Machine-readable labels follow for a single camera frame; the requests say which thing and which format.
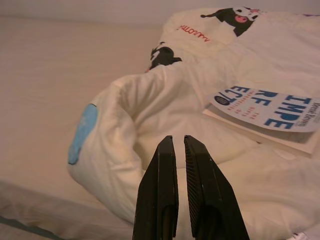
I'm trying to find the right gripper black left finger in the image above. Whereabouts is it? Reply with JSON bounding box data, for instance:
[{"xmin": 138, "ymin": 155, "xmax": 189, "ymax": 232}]
[{"xmin": 132, "ymin": 134, "xmax": 180, "ymax": 240}]

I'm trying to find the teal fabric bed base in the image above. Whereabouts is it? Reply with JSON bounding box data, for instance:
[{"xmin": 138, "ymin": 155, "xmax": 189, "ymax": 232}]
[{"xmin": 0, "ymin": 216, "xmax": 61, "ymax": 240}]

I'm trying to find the cream cartoon print blanket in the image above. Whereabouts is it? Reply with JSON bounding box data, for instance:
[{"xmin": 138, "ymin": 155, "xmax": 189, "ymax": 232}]
[{"xmin": 66, "ymin": 6, "xmax": 320, "ymax": 240}]

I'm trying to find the white blue-lettered paperback book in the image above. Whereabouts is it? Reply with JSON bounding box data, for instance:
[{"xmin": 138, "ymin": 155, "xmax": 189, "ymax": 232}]
[{"xmin": 201, "ymin": 85, "xmax": 320, "ymax": 159}]

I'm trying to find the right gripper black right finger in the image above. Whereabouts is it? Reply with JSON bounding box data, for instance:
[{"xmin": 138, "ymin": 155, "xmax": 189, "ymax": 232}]
[{"xmin": 184, "ymin": 134, "xmax": 251, "ymax": 240}]

